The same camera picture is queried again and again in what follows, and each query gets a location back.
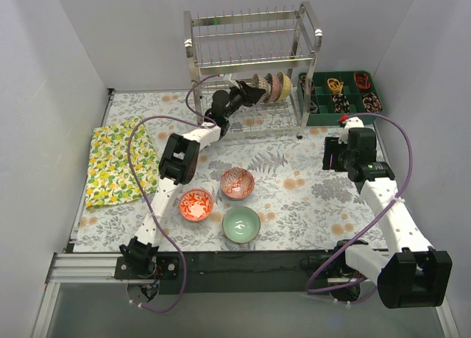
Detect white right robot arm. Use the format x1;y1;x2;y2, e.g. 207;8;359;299
322;127;452;309

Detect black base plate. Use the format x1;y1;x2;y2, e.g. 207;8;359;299
113;250;333;295

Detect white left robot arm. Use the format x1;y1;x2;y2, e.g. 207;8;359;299
120;78;271;279

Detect orange geometric patterned bowl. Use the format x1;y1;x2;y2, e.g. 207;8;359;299
220;167;255;200

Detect lemon print cloth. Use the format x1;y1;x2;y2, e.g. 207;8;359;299
85;116;159;208

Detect mint green bowl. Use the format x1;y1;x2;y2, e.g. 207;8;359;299
222;206;261;244

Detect yellow and teal patterned bowl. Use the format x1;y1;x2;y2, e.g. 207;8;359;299
277;71;292;101

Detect small purple patterned bowl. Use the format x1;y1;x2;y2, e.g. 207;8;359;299
251;74;272;103

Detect green compartment organizer tray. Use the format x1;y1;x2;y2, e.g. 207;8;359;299
307;71;383;127

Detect stainless steel dish rack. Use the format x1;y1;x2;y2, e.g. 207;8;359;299
183;1;323;139

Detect black leaf patterned bowl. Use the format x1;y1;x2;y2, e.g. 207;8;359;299
265;72;283;102

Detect floral patterned table mat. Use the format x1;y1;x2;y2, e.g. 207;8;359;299
73;91;375;253

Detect orange floral patterned bowl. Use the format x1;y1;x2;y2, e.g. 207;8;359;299
178;189;214;222

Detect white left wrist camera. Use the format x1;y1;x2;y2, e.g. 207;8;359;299
220;74;239;88

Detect aluminium front rail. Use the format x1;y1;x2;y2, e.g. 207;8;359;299
46;251;442;284

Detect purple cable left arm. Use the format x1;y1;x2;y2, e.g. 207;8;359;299
127;72;236;313

